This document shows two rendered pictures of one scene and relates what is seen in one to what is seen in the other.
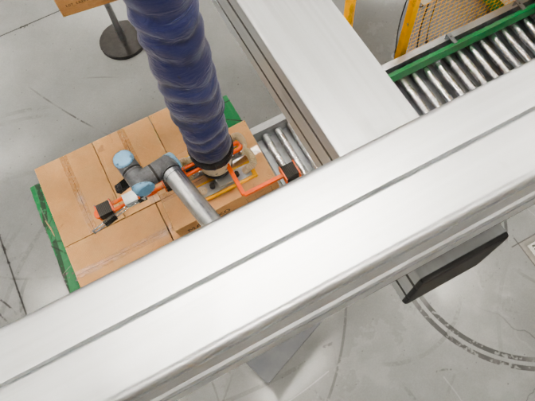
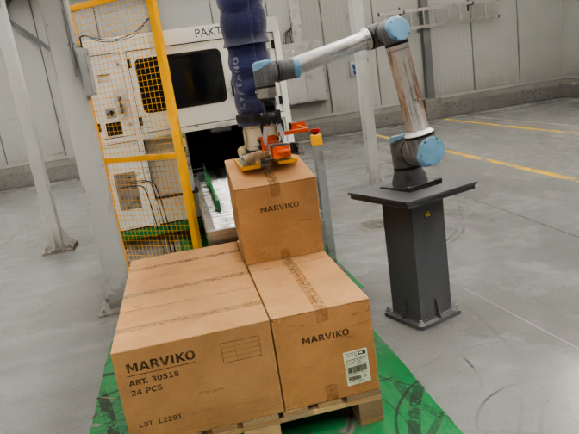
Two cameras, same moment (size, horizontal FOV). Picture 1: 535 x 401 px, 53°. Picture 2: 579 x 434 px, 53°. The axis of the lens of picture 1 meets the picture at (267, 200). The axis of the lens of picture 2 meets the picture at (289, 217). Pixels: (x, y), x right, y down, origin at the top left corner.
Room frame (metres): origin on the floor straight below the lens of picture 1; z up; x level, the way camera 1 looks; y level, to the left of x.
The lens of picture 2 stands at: (0.62, 3.23, 1.44)
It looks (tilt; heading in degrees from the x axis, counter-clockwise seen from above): 14 degrees down; 281
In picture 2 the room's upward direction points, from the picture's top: 8 degrees counter-clockwise
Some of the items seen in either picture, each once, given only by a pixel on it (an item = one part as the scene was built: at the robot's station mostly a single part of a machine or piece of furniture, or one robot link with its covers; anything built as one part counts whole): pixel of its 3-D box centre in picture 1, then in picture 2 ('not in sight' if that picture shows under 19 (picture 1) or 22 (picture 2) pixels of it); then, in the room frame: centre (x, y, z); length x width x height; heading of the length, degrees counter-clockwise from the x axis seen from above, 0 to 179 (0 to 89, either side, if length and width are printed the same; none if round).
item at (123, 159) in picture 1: (126, 164); (264, 73); (1.15, 0.60, 1.45); 0.10 x 0.09 x 0.12; 29
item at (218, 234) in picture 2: not in sight; (266, 225); (1.39, -0.02, 0.58); 0.70 x 0.03 x 0.06; 20
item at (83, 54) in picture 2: not in sight; (87, 72); (2.51, -0.40, 1.62); 0.20 x 0.05 x 0.30; 110
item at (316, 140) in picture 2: not in sight; (325, 205); (1.13, -0.73, 0.50); 0.07 x 0.07 x 1.00; 20
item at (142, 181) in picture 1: (141, 180); (286, 69); (1.06, 0.54, 1.45); 0.12 x 0.12 x 0.09; 29
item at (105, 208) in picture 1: (105, 209); (280, 151); (1.09, 0.81, 1.12); 0.08 x 0.07 x 0.05; 110
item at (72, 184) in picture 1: (157, 202); (235, 314); (1.44, 0.72, 0.34); 1.20 x 1.00 x 0.40; 110
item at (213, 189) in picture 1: (224, 181); (281, 154); (1.20, 0.21, 1.02); 0.34 x 0.10 x 0.05; 110
